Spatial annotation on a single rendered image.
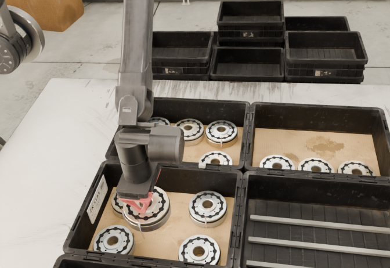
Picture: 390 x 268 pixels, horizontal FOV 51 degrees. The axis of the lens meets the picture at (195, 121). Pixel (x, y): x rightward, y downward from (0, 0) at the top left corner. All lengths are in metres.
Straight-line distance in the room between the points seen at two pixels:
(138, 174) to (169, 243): 0.34
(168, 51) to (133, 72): 1.71
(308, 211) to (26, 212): 0.89
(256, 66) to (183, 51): 0.44
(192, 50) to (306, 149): 1.31
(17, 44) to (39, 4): 2.66
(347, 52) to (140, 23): 1.80
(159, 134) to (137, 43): 0.18
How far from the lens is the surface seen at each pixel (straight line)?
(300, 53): 2.44
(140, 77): 0.78
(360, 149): 1.37
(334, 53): 2.46
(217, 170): 1.13
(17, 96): 3.34
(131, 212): 0.93
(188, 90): 1.79
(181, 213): 1.16
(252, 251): 1.09
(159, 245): 1.11
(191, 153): 1.31
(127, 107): 0.77
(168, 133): 0.76
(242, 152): 1.17
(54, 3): 3.95
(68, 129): 1.72
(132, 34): 0.81
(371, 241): 1.16
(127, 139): 0.77
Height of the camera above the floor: 1.76
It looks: 41 degrees down
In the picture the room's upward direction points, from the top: 5 degrees counter-clockwise
